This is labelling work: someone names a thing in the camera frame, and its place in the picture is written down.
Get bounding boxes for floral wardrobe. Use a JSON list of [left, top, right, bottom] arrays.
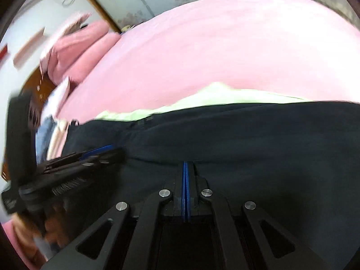
[[70, 0, 259, 31]]

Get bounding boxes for person's left hand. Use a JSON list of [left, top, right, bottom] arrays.
[[42, 200, 75, 255]]

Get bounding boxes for green and black jacket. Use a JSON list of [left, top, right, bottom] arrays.
[[42, 81, 360, 270]]

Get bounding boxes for white printed pillow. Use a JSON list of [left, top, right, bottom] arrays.
[[48, 76, 71, 113]]

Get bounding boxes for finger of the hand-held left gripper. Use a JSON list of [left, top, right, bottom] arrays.
[[45, 145, 114, 162], [42, 148, 125, 173]]

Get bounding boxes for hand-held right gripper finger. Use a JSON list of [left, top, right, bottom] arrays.
[[42, 162, 187, 270], [187, 162, 334, 270]]

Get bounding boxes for folded blue jeans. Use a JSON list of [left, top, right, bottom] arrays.
[[36, 115, 58, 161]]

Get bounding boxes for folded pink quilt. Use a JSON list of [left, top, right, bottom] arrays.
[[39, 20, 121, 86]]

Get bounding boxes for pink wall strip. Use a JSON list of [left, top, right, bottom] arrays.
[[13, 28, 45, 68]]

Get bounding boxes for folded white garment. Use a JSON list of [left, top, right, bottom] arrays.
[[46, 119, 69, 161]]

